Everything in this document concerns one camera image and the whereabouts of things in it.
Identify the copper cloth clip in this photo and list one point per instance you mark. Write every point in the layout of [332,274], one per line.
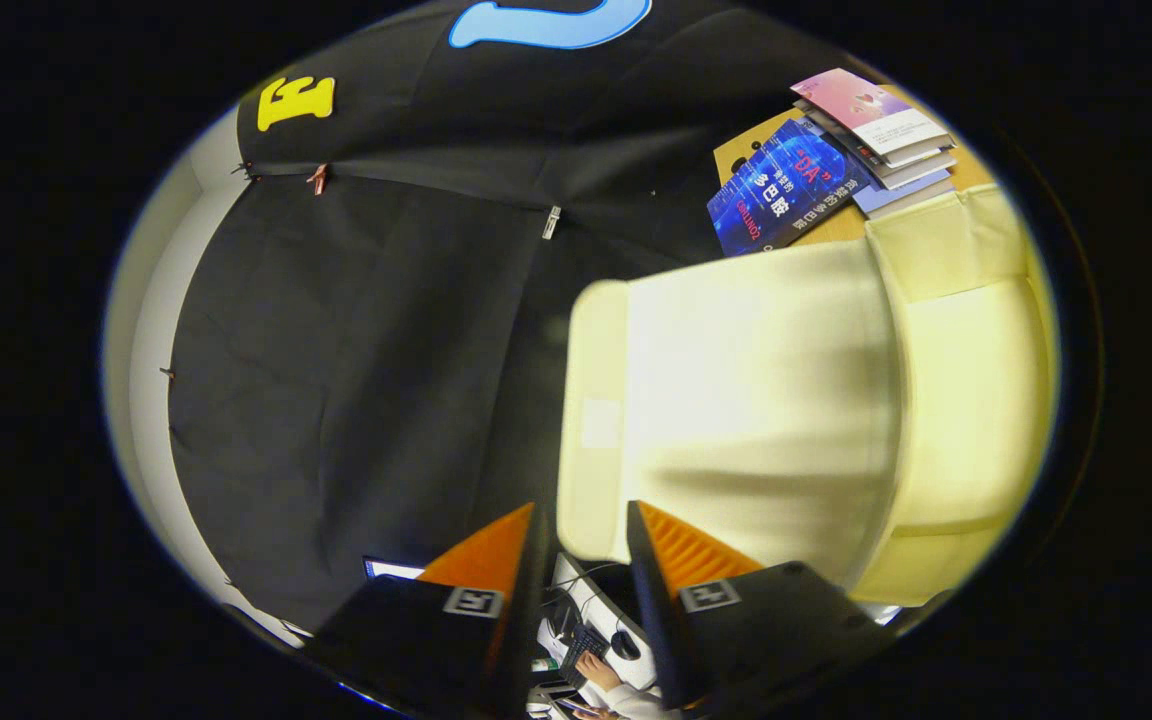
[318,178]

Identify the white office desk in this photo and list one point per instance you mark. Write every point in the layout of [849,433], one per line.
[601,612]

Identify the black keyboard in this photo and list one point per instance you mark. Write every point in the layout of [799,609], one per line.
[584,650]

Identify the cream fabric storage box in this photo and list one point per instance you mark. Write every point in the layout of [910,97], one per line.
[756,400]

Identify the pink cover book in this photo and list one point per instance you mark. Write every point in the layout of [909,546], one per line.
[856,105]

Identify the grey book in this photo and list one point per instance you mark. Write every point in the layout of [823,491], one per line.
[911,166]

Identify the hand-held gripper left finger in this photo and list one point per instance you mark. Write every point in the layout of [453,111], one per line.
[526,620]

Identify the blue cover book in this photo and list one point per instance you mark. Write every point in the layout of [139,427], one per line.
[786,190]

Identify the pale blue book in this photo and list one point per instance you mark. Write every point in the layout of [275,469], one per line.
[896,197]

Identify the black backdrop cloth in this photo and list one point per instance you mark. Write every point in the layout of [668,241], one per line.
[356,380]

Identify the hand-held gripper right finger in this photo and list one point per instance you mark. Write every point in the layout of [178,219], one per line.
[651,610]

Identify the black computer mouse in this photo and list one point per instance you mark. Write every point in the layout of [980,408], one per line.
[626,645]

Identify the silver cloth clip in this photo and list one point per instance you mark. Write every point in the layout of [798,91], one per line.
[551,222]

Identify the computer monitor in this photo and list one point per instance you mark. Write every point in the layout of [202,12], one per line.
[391,568]

